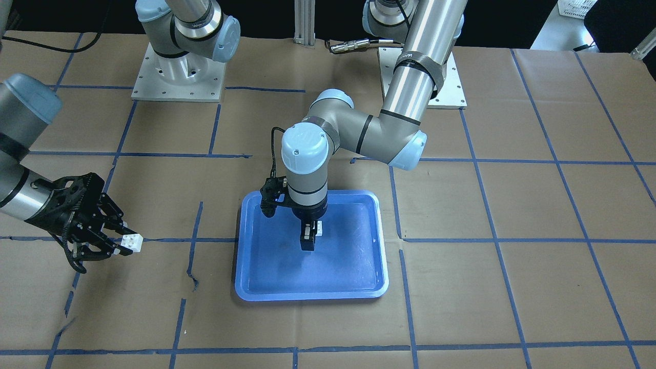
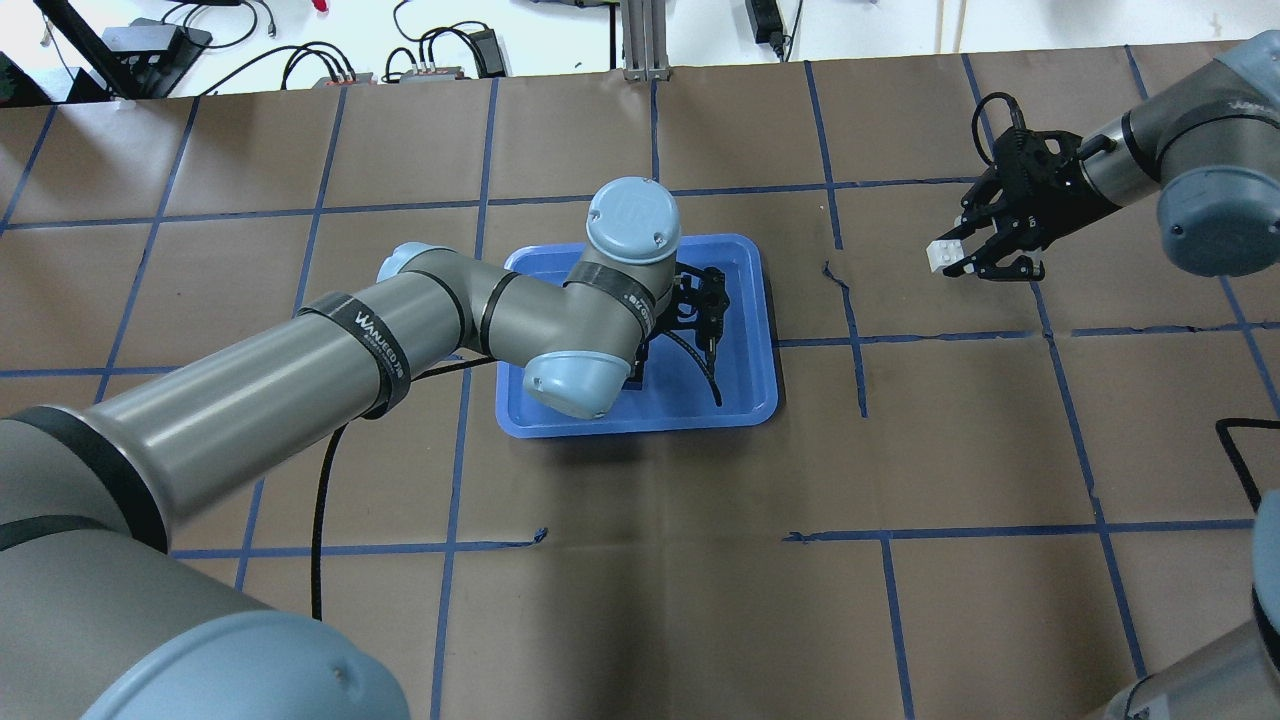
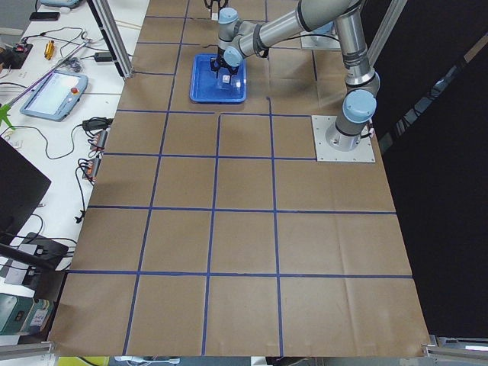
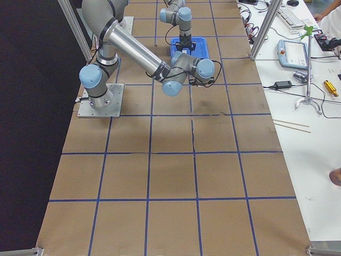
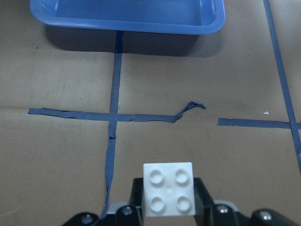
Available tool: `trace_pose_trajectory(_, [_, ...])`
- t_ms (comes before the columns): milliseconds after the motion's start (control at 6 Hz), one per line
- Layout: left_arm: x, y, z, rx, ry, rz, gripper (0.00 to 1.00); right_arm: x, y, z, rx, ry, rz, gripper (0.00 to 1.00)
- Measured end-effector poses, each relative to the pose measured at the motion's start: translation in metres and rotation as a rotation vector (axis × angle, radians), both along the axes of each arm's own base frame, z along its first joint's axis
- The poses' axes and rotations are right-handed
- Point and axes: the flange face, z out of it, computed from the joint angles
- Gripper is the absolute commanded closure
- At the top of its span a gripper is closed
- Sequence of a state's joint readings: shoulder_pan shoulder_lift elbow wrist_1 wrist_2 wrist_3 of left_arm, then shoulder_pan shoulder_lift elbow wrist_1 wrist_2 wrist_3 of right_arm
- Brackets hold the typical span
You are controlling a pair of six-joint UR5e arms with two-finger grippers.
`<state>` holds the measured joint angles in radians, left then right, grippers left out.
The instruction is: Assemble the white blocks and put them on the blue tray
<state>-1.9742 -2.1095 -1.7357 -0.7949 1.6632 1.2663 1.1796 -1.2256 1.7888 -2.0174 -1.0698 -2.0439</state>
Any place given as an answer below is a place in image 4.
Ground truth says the black computer mouse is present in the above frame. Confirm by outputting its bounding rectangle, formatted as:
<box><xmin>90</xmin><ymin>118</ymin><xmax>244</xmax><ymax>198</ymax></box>
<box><xmin>286</xmin><ymin>0</ymin><xmax>299</xmax><ymax>7</ymax></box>

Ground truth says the black power adapter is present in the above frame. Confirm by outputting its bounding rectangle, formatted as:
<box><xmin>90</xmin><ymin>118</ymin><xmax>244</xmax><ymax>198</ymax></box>
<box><xmin>273</xmin><ymin>81</ymin><xmax>293</xmax><ymax>90</ymax></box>

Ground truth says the wooden chopstick upper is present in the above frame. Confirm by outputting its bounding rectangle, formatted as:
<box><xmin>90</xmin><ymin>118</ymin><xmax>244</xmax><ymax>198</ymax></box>
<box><xmin>273</xmin><ymin>119</ymin><xmax>310</xmax><ymax>127</ymax></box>

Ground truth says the gold metal cylinder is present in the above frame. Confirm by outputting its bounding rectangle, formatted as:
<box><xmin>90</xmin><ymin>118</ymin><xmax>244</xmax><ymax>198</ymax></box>
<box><xmin>323</xmin><ymin>80</ymin><xmax>339</xmax><ymax>97</ymax></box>

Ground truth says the silver stand with green clip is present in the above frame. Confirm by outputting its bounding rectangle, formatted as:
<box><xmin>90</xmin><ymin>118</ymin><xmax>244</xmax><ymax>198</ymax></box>
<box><xmin>294</xmin><ymin>25</ymin><xmax>322</xmax><ymax>115</ymax></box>

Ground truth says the black camera cable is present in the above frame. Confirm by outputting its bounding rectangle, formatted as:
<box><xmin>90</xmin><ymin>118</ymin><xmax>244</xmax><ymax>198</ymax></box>
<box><xmin>145</xmin><ymin>60</ymin><xmax>223</xmax><ymax>88</ymax></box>

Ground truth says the brown paper table cover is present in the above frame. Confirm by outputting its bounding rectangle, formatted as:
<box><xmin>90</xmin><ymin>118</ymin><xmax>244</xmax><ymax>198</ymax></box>
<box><xmin>37</xmin><ymin>1</ymin><xmax>309</xmax><ymax>255</ymax></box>

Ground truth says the aluminium frame post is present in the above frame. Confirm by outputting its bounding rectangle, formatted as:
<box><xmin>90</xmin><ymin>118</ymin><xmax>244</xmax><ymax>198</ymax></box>
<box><xmin>58</xmin><ymin>0</ymin><xmax>92</xmax><ymax>63</ymax></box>
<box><xmin>249</xmin><ymin>0</ymin><xmax>282</xmax><ymax>61</ymax></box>

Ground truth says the left aluminium frame post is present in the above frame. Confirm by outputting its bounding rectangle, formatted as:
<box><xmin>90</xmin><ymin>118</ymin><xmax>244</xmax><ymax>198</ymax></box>
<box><xmin>58</xmin><ymin>0</ymin><xmax>92</xmax><ymax>63</ymax></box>

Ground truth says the blue plastic tray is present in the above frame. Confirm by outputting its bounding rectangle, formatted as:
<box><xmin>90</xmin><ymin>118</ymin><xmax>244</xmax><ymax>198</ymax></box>
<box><xmin>170</xmin><ymin>36</ymin><xmax>209</xmax><ymax>59</ymax></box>

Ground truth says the white keyboard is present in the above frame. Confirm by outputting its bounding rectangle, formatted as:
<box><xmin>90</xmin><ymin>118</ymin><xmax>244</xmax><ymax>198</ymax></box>
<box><xmin>277</xmin><ymin>7</ymin><xmax>305</xmax><ymax>30</ymax></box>

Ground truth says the person in white shirt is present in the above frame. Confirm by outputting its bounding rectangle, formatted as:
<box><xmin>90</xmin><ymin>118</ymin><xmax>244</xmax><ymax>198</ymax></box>
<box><xmin>314</xmin><ymin>0</ymin><xmax>340</xmax><ymax>39</ymax></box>

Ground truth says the blue teach pendant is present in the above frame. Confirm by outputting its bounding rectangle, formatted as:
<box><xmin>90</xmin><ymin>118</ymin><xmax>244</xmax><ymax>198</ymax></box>
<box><xmin>277</xmin><ymin>40</ymin><xmax>308</xmax><ymax>70</ymax></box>

